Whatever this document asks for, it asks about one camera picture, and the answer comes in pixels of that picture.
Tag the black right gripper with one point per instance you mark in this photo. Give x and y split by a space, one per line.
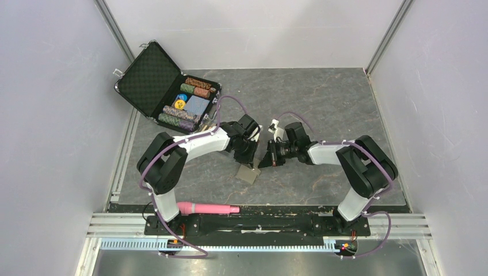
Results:
269 159

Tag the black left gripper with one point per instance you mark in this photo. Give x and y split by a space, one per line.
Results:
248 158

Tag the beige card holder wallet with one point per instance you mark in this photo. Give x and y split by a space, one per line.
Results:
249 172

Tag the pink cylindrical marker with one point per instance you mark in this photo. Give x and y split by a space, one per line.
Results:
187 208

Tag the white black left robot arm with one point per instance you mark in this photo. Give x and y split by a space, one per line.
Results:
162 163

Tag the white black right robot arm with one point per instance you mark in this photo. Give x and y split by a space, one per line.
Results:
366 166

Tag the black poker chip case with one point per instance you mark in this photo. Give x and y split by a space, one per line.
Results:
155 86

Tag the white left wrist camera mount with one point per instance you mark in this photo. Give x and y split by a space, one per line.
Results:
256 134

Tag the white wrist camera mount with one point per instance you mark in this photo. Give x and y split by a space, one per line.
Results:
275 130
256 134

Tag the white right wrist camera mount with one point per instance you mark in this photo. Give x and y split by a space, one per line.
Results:
275 130

